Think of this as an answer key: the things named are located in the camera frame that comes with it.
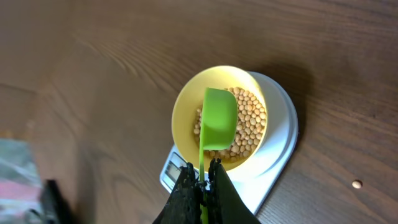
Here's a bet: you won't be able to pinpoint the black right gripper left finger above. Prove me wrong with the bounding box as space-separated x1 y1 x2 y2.
153 162 203 224

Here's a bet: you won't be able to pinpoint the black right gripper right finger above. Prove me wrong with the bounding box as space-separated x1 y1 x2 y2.
205 159 260 224

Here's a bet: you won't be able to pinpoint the green plastic scoop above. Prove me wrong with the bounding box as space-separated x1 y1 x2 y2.
199 88 237 223

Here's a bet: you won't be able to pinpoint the white digital kitchen scale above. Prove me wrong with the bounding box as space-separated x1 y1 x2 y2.
159 72 299 215

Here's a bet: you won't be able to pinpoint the soybeans in bowl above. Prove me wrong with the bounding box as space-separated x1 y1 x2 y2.
205 87 267 162

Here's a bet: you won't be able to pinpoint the yellow bowl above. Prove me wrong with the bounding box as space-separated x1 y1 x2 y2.
172 65 267 170

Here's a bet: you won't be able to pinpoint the stray soybean on table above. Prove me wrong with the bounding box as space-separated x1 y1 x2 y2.
351 180 363 189

